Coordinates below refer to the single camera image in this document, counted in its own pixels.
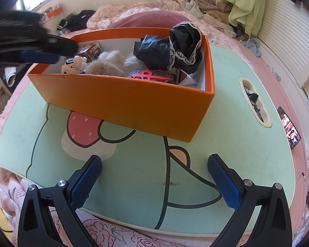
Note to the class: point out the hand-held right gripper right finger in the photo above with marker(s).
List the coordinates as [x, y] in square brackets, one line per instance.
[225, 182]

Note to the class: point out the smartphone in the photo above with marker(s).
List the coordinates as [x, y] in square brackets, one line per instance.
[289, 127]

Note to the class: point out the brown fur pompom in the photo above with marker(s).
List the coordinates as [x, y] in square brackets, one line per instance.
[105, 70]

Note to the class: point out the light blue cloth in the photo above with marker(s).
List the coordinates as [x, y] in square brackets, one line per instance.
[253, 46]

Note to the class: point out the clear bag of fluff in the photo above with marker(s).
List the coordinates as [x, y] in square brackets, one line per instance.
[132, 61]

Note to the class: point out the crumpled shiny wrappers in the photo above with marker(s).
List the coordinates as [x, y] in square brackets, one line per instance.
[253, 100]

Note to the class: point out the orange cardboard box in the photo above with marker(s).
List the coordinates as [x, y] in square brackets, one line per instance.
[118, 100]

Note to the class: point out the black lace-trimmed garment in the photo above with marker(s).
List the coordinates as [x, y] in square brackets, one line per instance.
[180, 43]

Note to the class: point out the beige fur pompom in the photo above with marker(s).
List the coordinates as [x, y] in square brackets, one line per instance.
[110, 58]

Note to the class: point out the red plastic hair clip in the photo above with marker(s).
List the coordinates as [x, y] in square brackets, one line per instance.
[146, 75]

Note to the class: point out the pile of beige clothes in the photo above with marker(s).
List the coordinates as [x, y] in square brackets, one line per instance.
[205, 5]

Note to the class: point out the white slipper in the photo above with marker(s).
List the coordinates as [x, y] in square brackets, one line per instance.
[10, 76]

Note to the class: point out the brown drink carton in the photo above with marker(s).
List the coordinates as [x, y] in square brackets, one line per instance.
[91, 51]

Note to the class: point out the light green hanging garment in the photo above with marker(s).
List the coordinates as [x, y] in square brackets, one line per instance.
[244, 2]

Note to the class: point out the green cartoon desktop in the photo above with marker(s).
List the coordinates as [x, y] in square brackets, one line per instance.
[247, 159]

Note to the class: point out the maroon pillow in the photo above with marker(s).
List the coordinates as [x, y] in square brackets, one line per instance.
[149, 19]

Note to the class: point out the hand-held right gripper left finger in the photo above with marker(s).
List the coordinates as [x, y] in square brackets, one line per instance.
[86, 182]

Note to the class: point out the pink floral quilt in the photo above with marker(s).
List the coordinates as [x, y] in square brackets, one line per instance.
[105, 15]

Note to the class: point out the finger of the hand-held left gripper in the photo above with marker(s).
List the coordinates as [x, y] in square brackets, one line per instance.
[38, 56]
[64, 45]

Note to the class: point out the rose print blanket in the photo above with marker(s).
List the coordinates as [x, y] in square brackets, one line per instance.
[105, 231]

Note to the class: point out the white louvered closet door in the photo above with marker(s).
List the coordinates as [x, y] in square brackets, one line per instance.
[293, 36]

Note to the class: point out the black clothes heap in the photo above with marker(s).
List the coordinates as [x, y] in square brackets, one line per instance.
[78, 20]

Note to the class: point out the orange tray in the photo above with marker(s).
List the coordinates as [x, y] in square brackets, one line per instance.
[54, 12]

